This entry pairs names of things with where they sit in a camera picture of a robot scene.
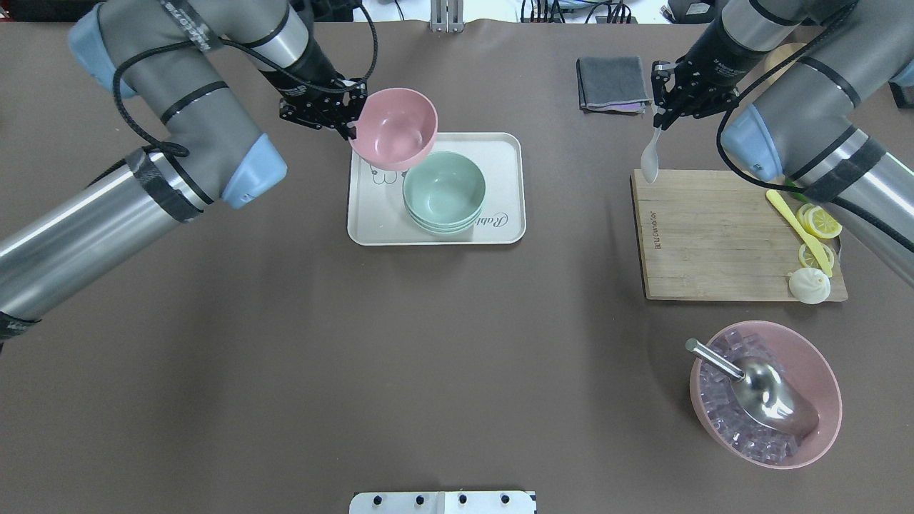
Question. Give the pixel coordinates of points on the white ceramic spoon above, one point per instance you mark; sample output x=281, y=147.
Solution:
x=650, y=160

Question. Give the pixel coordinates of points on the metal ice scoop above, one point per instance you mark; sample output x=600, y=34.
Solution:
x=760, y=390

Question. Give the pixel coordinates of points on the large pink bowl with ice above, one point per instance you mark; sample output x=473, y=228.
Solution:
x=804, y=368

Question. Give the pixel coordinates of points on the yellow plastic knife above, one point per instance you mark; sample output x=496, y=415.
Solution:
x=778, y=203

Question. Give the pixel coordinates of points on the green stacked bowls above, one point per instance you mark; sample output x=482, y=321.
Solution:
x=444, y=193

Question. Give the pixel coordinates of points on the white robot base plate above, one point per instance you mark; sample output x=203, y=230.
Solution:
x=454, y=501

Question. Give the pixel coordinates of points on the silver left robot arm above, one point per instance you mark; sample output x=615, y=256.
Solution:
x=200, y=144

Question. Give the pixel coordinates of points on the lemon slice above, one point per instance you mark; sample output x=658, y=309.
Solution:
x=808, y=260

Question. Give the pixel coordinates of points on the green lime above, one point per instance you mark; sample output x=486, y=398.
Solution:
x=793, y=191

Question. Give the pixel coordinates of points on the bamboo cutting board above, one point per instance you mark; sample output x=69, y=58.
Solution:
x=706, y=235

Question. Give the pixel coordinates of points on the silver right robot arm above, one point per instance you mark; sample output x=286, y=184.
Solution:
x=799, y=127

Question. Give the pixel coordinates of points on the folded grey cloth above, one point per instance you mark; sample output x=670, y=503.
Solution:
x=611, y=85

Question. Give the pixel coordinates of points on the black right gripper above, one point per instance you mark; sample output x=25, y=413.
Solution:
x=721, y=64

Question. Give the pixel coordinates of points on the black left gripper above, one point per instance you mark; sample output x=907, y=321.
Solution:
x=308, y=76

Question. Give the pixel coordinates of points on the small pink bowl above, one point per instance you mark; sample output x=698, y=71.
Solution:
x=396, y=129

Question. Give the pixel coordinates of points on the wooden mug tree stand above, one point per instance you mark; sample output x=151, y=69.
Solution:
x=777, y=56

